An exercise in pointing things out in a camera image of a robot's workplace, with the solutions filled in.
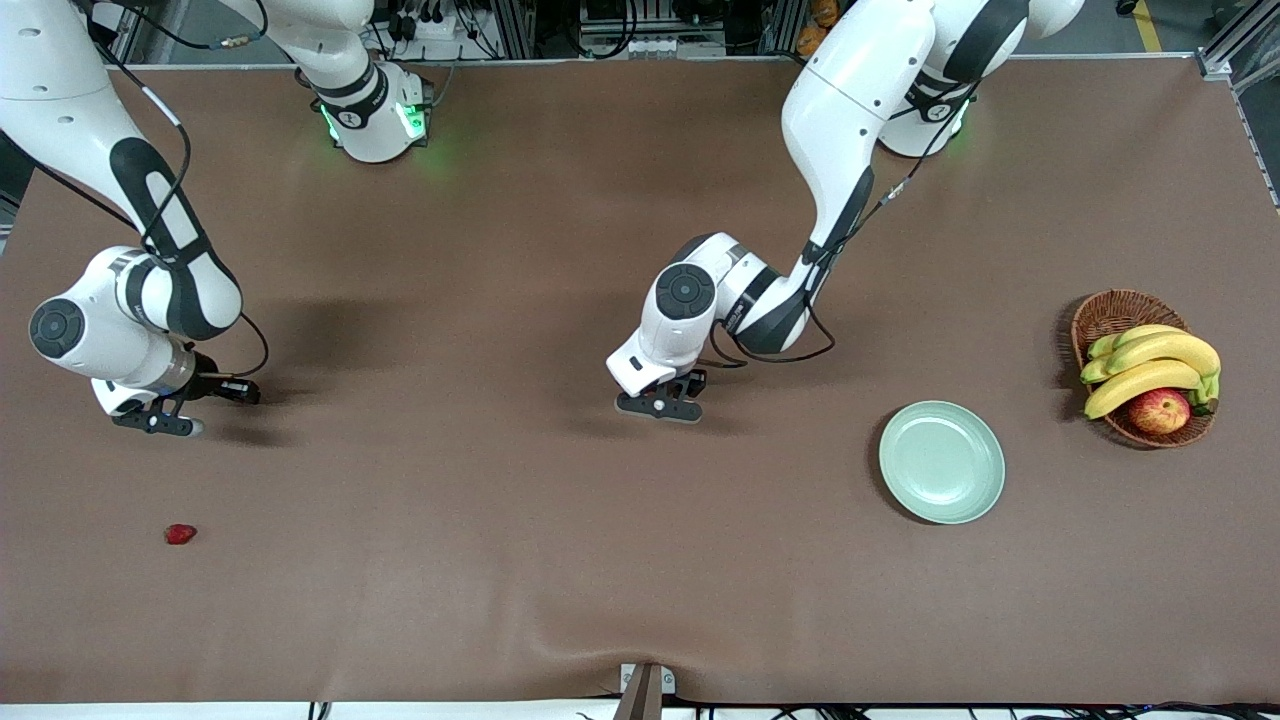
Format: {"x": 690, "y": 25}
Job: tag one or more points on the red toy strawberry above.
{"x": 180, "y": 534}

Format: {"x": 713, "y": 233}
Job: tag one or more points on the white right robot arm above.
{"x": 50, "y": 120}

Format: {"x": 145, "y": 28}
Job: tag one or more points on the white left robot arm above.
{"x": 850, "y": 100}

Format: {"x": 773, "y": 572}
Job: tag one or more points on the pale green round plate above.
{"x": 940, "y": 462}

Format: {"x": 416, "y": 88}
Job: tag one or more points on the brown table mat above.
{"x": 640, "y": 600}

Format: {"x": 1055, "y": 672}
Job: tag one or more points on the white terminal block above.
{"x": 670, "y": 46}

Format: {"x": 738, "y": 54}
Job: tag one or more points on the orange bread pile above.
{"x": 822, "y": 12}

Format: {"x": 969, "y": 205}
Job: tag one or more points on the white power strip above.
{"x": 435, "y": 28}

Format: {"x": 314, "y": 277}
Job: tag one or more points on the brown wicker basket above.
{"x": 1110, "y": 312}

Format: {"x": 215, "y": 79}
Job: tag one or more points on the red apple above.
{"x": 1158, "y": 412}

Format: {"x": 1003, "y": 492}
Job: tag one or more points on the metal table edge bracket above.
{"x": 647, "y": 690}

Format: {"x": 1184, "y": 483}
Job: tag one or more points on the aluminium frame post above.
{"x": 780, "y": 25}
{"x": 512, "y": 25}

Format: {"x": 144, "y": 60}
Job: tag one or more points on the aluminium corner rail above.
{"x": 1215, "y": 65}

